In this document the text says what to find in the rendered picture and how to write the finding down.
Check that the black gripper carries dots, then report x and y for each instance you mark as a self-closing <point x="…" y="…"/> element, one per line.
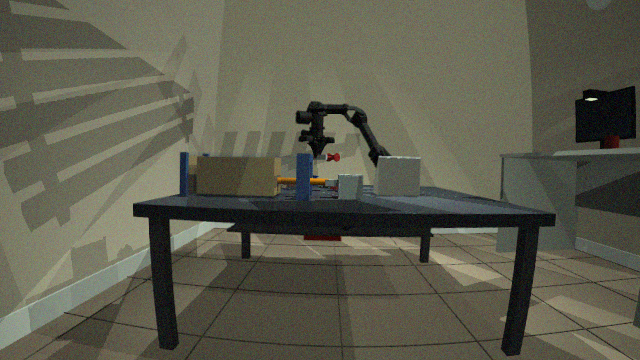
<point x="317" y="140"/>

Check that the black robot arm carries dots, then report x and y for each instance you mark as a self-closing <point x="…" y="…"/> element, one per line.
<point x="316" y="111"/>

